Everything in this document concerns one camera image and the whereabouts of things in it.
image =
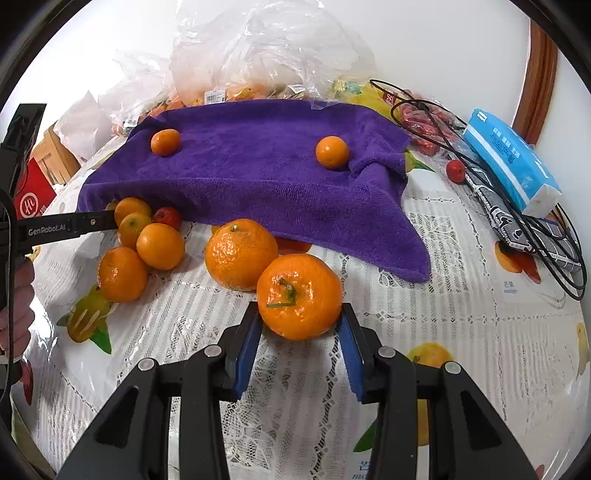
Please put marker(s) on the white plastic bag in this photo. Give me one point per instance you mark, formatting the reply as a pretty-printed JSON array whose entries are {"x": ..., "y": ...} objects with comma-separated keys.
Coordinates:
[{"x": 85, "y": 122}]

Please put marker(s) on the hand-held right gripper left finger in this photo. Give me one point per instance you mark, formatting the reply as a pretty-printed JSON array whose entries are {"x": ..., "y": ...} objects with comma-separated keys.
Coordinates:
[{"x": 245, "y": 360}]

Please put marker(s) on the small orange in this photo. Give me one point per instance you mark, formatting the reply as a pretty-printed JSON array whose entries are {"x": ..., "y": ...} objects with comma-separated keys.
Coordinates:
[
  {"x": 160, "y": 246},
  {"x": 165, "y": 142},
  {"x": 331, "y": 152},
  {"x": 134, "y": 206},
  {"x": 130, "y": 230},
  {"x": 122, "y": 274}
]

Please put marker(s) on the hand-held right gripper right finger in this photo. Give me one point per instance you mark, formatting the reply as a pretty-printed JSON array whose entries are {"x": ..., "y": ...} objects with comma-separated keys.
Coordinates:
[{"x": 353, "y": 364}]

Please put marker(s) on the small clear plastic bag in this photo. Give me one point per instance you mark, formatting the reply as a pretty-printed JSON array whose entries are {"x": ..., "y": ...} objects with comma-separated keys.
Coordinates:
[{"x": 138, "y": 92}]

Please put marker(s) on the small red jujube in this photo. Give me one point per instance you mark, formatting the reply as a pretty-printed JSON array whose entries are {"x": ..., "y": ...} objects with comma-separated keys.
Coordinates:
[
  {"x": 455, "y": 171},
  {"x": 168, "y": 216}
]

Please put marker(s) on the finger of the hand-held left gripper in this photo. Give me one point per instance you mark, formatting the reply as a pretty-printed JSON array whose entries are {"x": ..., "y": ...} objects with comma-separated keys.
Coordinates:
[{"x": 97, "y": 221}]

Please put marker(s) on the wooden chair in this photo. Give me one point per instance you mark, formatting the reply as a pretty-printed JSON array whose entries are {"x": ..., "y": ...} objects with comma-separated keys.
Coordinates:
[{"x": 57, "y": 154}]

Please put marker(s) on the blue tissue pack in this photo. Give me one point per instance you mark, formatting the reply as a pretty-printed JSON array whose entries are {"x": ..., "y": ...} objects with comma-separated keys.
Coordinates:
[{"x": 508, "y": 157}]

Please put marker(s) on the red box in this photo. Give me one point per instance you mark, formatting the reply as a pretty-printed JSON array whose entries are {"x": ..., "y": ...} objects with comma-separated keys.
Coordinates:
[{"x": 34, "y": 189}]

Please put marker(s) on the wooden door frame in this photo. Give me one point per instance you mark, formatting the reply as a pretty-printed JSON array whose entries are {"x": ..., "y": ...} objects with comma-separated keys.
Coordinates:
[{"x": 538, "y": 83}]

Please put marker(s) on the bag of red fruit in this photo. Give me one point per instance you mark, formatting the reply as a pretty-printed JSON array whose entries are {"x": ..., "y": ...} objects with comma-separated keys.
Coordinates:
[{"x": 425, "y": 131}]

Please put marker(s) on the grey patterned pouch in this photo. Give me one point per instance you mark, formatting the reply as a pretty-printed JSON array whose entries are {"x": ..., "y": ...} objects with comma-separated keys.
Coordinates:
[{"x": 503, "y": 221}]

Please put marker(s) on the yellow snack bag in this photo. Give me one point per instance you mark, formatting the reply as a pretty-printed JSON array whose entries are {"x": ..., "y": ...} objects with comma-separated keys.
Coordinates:
[{"x": 364, "y": 94}]

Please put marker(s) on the purple towel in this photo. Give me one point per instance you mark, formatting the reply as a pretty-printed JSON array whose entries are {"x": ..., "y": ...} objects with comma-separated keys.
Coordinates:
[{"x": 258, "y": 189}]

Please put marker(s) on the large clear plastic bag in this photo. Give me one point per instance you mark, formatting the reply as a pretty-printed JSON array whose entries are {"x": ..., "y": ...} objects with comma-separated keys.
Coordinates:
[{"x": 268, "y": 50}]

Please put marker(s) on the person's left hand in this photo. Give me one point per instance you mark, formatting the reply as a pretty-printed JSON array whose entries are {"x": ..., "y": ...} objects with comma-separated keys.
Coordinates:
[{"x": 18, "y": 314}]

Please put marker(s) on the large orange with green stem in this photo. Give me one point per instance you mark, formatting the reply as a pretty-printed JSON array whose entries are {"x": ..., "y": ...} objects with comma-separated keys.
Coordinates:
[{"x": 300, "y": 297}]

